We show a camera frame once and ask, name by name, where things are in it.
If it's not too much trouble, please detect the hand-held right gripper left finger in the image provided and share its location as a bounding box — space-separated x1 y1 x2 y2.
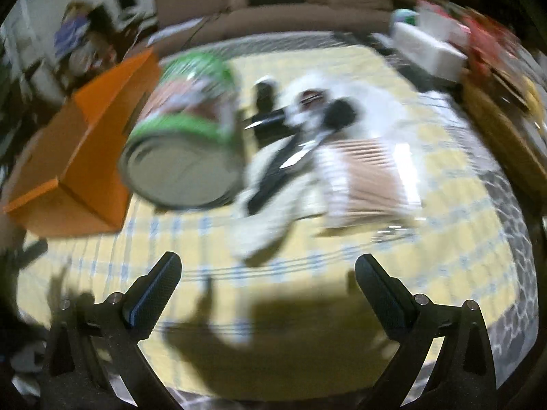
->
40 251 184 410

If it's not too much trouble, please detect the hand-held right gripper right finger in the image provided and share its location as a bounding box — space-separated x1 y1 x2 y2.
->
355 253 498 410

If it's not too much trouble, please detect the clear plastic swab pack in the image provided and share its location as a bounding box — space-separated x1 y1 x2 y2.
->
316 137 424 229

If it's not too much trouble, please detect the white fluffy towel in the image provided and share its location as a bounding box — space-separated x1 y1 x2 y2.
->
231 72 428 268

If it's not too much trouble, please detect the black brush with white bristles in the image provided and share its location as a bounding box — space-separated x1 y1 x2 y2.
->
243 97 364 146
248 134 332 215

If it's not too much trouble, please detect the orange cardboard box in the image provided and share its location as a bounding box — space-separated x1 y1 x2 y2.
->
2 47 165 237

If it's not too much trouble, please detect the green labelled can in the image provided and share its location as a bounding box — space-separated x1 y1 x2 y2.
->
119 51 245 210

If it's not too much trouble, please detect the black bottle with white cap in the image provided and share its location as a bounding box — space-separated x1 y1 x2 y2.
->
255 77 278 115

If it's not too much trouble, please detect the yellow plaid cloth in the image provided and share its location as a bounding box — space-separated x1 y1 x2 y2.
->
17 45 520 398

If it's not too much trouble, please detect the woven wicker basket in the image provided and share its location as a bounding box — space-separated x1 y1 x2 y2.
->
459 72 547 206

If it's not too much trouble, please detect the white tissue box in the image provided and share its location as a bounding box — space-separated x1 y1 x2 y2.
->
391 21 468 82

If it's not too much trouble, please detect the stack of blue boxes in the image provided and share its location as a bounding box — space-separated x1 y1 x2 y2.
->
55 17 90 56

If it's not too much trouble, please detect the pile of red snack packets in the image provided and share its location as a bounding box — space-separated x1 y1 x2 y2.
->
464 9 524 78

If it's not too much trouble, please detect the green and purple container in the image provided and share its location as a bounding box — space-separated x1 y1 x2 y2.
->
391 9 419 26

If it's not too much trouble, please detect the brown sofa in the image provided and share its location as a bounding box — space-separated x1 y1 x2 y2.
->
151 0 411 43

